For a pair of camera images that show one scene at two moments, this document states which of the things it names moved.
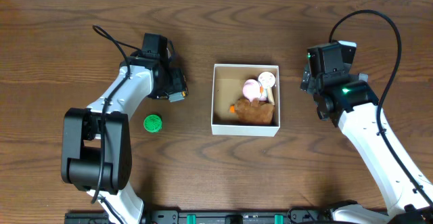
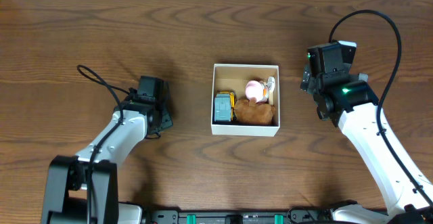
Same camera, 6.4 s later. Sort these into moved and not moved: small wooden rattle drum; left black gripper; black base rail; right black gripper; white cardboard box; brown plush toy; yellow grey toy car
Moved: left black gripper; small wooden rattle drum; yellow grey toy car
Not moved: brown plush toy; white cardboard box; right black gripper; black base rail
